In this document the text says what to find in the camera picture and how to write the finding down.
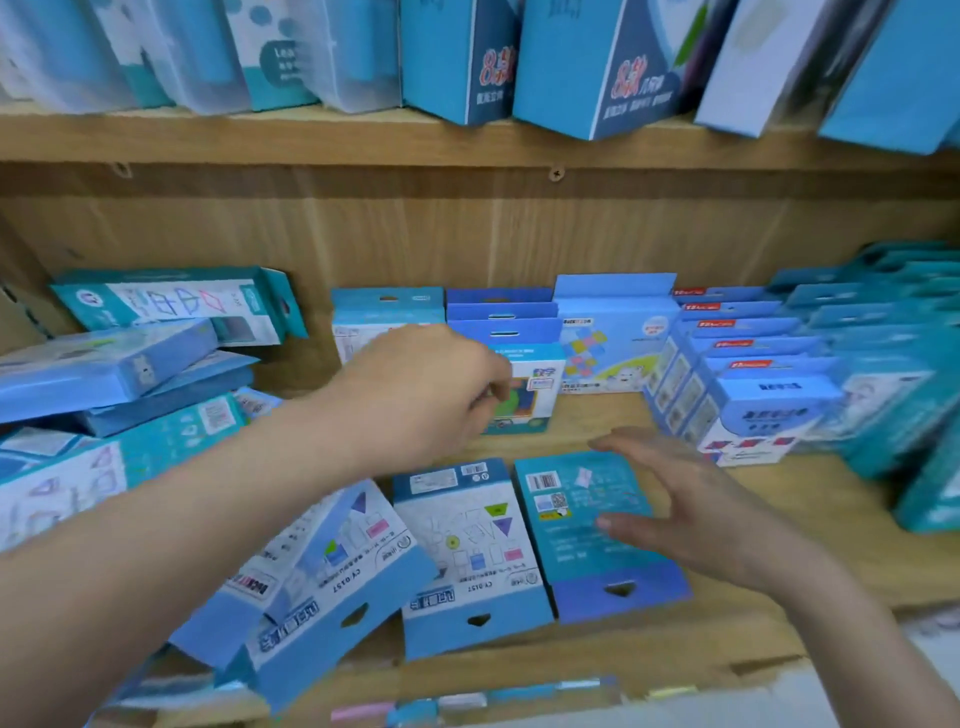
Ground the row of pastel packets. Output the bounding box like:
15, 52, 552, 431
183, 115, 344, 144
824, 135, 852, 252
90, 673, 723, 728

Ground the plain blue box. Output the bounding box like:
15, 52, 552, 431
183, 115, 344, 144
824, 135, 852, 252
816, 0, 960, 156

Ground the blue box with hang tab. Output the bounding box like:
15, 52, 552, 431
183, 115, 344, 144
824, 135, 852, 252
446, 288, 556, 305
448, 318, 564, 348
447, 301, 561, 322

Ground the translucent plastic packet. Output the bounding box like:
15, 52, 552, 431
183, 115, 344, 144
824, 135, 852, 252
288, 0, 404, 115
144, 0, 254, 117
0, 0, 141, 115

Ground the blue box with red print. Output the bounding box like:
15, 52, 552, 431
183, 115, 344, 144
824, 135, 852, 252
399, 0, 525, 127

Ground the teal box with outlined shapes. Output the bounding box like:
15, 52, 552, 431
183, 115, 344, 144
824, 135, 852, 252
51, 267, 309, 348

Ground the row of blue red-label boxes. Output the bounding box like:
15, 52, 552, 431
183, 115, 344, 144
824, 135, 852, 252
643, 285, 846, 468

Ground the wooden shelf back panel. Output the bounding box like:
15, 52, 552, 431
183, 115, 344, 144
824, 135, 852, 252
0, 161, 960, 399

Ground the light blue flat box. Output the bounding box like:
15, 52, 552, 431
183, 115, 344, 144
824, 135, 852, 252
0, 318, 221, 426

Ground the person's left forearm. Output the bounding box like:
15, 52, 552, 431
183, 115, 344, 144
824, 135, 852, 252
0, 390, 376, 728

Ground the white blue shapes puzzle box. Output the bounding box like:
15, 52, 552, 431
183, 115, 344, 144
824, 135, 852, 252
168, 480, 395, 670
216, 543, 441, 715
392, 459, 557, 662

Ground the person's right hand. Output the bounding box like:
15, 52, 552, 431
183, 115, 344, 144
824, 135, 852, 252
587, 427, 820, 600

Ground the teal box with hang tab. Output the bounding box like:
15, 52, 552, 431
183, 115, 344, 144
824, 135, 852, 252
331, 287, 448, 367

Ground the person's right forearm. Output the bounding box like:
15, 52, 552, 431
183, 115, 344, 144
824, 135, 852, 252
757, 540, 960, 728

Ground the row of teal packets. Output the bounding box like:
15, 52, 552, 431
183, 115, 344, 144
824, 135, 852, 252
766, 240, 960, 535

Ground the person's left hand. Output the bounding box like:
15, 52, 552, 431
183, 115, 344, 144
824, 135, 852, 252
315, 324, 520, 483

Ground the light blue coloured squares box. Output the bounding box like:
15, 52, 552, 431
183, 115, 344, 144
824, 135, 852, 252
553, 273, 681, 397

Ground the pale blue box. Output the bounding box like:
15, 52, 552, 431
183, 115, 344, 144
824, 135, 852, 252
694, 0, 831, 139

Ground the teal box with white label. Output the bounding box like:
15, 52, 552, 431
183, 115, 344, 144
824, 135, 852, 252
513, 450, 693, 626

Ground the teal white shapes box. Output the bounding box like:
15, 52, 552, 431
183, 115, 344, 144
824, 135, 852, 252
0, 388, 285, 555

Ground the large blue box red print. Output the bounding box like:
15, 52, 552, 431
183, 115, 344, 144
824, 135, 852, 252
511, 0, 715, 142

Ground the dark translucent packet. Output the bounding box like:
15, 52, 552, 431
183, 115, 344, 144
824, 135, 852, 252
771, 0, 895, 126

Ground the blue box with colourful print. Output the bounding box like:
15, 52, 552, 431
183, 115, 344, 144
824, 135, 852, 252
480, 343, 568, 438

